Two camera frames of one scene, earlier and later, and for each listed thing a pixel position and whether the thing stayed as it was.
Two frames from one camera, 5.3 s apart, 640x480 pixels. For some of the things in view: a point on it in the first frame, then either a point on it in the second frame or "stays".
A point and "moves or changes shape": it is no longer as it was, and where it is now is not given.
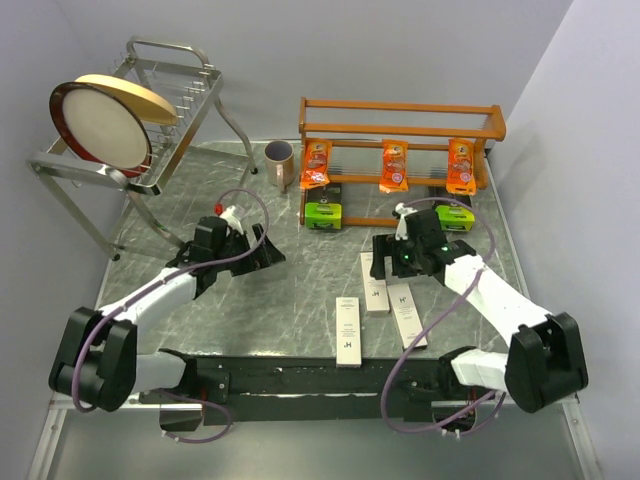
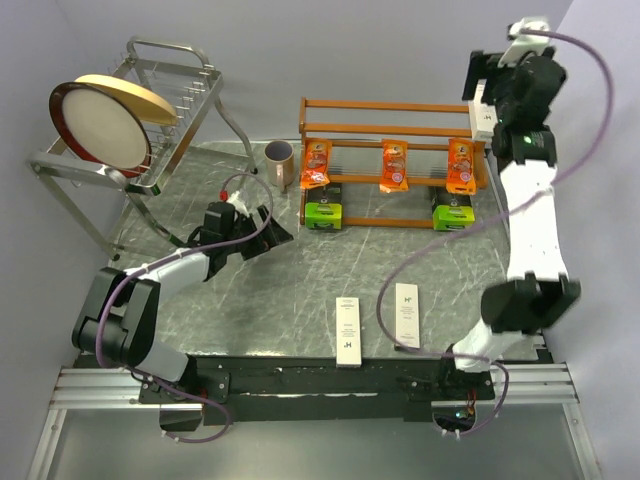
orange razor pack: x=315 y=169 stays
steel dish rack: x=194 y=82 stays
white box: x=376 y=294 to x=483 y=115
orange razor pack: x=460 y=166 stays
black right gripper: x=383 y=246 to x=478 y=67
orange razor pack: x=394 y=175 stays
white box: x=348 y=334 stays
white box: x=409 y=321 moves or changes shape
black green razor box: x=323 y=209 stays
